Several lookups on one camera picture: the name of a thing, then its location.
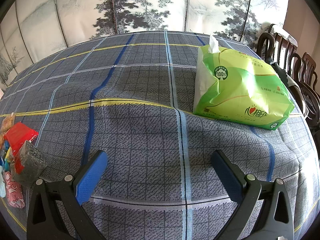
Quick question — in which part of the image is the pink patterned snack packet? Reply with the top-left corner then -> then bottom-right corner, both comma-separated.
4,171 -> 25,209

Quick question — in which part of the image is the dark seed snack packet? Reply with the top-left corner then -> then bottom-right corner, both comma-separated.
10,140 -> 47,187

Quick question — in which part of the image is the red snack packet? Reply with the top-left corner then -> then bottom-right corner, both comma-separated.
4,122 -> 39,174

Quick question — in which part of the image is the orange snack bag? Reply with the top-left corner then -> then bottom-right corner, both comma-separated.
0,112 -> 15,148

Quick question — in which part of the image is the green tissue pack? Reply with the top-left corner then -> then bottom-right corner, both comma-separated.
193,36 -> 295,130

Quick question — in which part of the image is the dark wooden chair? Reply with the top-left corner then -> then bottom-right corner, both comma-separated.
302,52 -> 318,89
257,24 -> 319,133

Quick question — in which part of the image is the blue plaid tablecloth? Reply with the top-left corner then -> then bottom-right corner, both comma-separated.
1,31 -> 319,239

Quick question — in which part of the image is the painted folding screen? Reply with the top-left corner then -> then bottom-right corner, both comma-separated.
1,0 -> 289,89

